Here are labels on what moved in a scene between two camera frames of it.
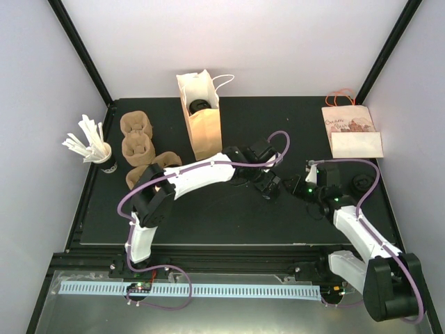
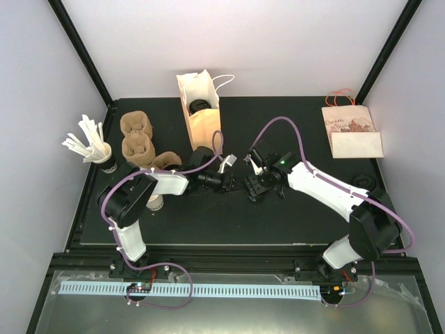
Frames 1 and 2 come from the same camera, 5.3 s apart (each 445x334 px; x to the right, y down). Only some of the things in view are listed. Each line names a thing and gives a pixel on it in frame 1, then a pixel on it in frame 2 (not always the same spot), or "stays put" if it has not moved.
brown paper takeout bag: (201, 101) stays put
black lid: (198, 104) stays put
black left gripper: (263, 185) to (227, 182)
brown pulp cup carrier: (163, 158) stays put
